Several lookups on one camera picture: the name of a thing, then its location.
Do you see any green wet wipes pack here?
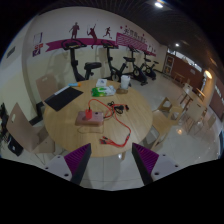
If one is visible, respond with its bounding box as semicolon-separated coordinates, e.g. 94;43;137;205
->
92;86;116;97

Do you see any white paper cup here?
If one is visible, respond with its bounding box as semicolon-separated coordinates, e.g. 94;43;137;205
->
121;75;130;89

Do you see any wooden chair back left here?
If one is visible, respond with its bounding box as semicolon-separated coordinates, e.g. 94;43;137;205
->
36;74;58;101

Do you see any black exercise bike middle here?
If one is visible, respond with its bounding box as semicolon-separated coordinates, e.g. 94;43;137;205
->
101;40;127;82

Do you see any pink power bank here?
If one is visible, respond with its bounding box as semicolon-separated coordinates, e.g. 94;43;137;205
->
75;111;104;126

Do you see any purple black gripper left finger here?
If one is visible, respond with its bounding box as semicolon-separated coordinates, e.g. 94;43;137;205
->
64;143;92;185

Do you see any wooden table far right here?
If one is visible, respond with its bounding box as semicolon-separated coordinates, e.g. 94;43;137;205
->
180;88;207;108

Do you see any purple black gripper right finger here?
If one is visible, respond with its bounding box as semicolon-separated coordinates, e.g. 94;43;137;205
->
132;143;159;185

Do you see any black laptop sleeve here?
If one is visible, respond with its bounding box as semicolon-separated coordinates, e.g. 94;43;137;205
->
45;86;82;111

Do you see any red charger plug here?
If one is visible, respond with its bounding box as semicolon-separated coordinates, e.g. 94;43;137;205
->
85;109;93;120

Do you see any black exercise bike right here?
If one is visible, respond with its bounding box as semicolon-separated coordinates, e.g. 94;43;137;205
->
140;50;157;80

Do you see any white tissue box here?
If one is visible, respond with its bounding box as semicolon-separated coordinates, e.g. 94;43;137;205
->
96;79;107;87

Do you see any black exercise bike left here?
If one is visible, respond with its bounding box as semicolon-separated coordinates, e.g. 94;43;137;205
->
60;38;103;83

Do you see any blue orange marker pen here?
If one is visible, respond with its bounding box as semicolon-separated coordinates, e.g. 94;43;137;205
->
68;83;81;87

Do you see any black cable bundle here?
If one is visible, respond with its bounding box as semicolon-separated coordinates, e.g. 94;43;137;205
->
107;101;130;115

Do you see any black exercise bike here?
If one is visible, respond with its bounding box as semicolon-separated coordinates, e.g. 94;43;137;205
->
140;50;157;80
125;45;147;85
101;40;127;82
60;38;103;83

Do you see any round wooden table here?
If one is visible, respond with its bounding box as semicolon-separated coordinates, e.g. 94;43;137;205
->
44;80;153;157

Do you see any red charging cable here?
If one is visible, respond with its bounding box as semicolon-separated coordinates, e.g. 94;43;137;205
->
87;98;132;148

